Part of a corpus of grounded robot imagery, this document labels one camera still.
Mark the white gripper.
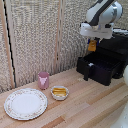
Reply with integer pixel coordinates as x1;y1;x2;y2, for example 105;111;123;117
79;22;115;46

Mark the black air fryer drawer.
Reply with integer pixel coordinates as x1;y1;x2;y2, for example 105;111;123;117
76;54;122;87

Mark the yellow food in bowl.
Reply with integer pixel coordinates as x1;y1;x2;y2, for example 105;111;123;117
52;87;67;98

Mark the beige woven folding screen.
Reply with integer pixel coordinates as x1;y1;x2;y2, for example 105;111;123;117
0;0;128;95

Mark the pink cup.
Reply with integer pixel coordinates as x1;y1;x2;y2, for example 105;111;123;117
37;71;51;91

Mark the small white bowl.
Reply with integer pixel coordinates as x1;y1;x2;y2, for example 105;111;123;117
50;85;70;101

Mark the white floral-rim plate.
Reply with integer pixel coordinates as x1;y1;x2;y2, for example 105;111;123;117
3;87;49;121

